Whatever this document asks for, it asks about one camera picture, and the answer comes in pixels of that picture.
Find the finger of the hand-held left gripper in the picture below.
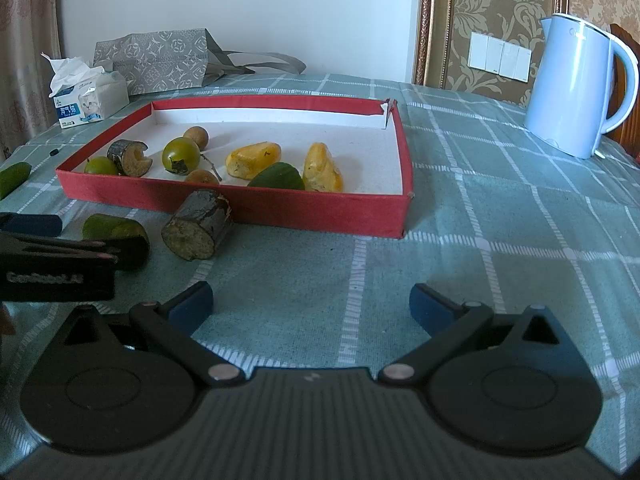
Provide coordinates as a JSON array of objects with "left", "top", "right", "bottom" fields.
[
  {"left": 0, "top": 212, "right": 63, "bottom": 237},
  {"left": 0, "top": 231, "right": 121, "bottom": 266}
]

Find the red shallow cardboard box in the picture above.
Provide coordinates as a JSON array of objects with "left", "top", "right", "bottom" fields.
[{"left": 55, "top": 95, "right": 416, "bottom": 240}]

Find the light blue electric kettle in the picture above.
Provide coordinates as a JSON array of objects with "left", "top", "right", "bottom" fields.
[{"left": 524, "top": 12, "right": 640, "bottom": 160}]

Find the green persimmon with calyx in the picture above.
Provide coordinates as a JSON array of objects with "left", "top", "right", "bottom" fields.
[{"left": 161, "top": 136, "right": 202, "bottom": 175}]

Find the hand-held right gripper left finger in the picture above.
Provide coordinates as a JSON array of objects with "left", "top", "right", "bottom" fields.
[{"left": 62, "top": 281, "right": 246, "bottom": 387}]

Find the grey patterned tote bag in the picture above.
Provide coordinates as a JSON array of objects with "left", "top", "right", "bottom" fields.
[{"left": 93, "top": 28, "right": 307, "bottom": 97}]

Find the small green round fruit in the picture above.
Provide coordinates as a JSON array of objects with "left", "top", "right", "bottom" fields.
[{"left": 84, "top": 156, "right": 120, "bottom": 177}]

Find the small green cucumber piece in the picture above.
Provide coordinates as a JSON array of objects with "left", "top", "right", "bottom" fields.
[{"left": 0, "top": 161, "right": 32, "bottom": 199}]

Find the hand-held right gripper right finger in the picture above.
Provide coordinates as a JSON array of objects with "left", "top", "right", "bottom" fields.
[{"left": 377, "top": 282, "right": 573, "bottom": 386}]

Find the tissue pack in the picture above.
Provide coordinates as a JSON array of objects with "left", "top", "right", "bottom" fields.
[{"left": 41, "top": 52, "right": 130, "bottom": 131}]

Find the beige patterned curtain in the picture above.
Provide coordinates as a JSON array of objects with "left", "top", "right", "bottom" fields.
[{"left": 0, "top": 0, "right": 63, "bottom": 161}]

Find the brown longan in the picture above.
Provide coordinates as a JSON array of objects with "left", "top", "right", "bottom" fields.
[
  {"left": 184, "top": 155, "right": 222, "bottom": 185},
  {"left": 182, "top": 126, "right": 209, "bottom": 151}
]

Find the white wall switch panel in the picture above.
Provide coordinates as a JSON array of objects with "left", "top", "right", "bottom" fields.
[{"left": 469, "top": 31, "right": 533, "bottom": 83}]

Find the green checked tablecloth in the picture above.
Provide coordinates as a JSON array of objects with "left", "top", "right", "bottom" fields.
[{"left": 0, "top": 72, "right": 640, "bottom": 480}]

